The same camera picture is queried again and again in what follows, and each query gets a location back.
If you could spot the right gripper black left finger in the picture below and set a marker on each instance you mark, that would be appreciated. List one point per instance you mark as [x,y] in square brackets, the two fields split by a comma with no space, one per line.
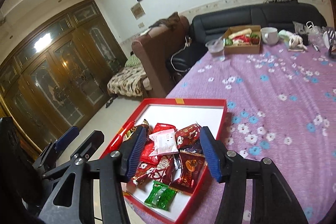
[71,200]

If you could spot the long red snack bar packet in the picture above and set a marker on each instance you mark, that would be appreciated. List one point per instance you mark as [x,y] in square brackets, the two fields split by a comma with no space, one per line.
[146,157]

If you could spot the green snack packet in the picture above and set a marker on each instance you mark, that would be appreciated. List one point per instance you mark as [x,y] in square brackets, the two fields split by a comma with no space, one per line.
[160,197]

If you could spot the pink white snack packet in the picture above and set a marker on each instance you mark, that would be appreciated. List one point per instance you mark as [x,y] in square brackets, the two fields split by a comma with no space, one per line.
[164,143]

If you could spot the small red floral snack packet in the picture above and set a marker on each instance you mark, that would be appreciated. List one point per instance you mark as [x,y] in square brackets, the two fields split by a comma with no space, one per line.
[188,135]

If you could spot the dark purple snack packet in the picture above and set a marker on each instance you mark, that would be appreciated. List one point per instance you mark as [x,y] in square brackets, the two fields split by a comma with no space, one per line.
[194,148]

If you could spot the brown gold sesame packet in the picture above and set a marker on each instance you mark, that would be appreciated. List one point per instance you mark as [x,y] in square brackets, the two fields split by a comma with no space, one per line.
[136,129]

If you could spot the cardboard box of snacks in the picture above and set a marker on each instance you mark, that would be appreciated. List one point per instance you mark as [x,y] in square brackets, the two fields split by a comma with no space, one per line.
[242,40]

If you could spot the red rectangular snack box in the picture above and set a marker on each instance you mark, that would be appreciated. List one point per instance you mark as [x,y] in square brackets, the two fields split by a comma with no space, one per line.
[162,127]

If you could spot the red white gift box tray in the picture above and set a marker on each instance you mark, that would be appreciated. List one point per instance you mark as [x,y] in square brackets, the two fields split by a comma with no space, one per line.
[190,169]

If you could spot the leopard print blanket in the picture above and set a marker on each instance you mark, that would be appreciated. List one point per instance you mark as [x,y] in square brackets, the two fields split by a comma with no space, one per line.
[128,82]

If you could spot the wooden glass cabinet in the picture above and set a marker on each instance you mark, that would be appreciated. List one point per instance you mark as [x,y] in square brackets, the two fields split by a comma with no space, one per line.
[57,76]

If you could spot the purple floral tablecloth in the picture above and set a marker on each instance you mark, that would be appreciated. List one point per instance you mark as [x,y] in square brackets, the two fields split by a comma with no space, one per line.
[280,105]

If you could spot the brown armchair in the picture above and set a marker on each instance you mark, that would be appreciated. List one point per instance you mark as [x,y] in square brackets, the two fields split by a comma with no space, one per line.
[154,47]

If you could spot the white cloth bundle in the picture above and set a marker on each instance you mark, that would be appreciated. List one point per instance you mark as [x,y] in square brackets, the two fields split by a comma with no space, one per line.
[293,41]

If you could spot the clear plastic cup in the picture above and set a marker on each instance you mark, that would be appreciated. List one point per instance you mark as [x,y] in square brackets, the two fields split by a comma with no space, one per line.
[216,49]

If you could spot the white ceramic mug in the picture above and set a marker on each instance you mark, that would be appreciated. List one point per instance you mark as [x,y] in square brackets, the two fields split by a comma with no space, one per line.
[269,35]

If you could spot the clear glass bowl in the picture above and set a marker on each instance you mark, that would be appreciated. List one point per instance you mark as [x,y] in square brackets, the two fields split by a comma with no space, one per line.
[315,35]

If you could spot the black phone stand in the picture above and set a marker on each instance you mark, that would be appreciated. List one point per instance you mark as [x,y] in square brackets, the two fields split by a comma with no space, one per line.
[330,41]

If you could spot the small wall plaque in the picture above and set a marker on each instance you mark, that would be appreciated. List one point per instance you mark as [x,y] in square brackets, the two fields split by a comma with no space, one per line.
[137,11]

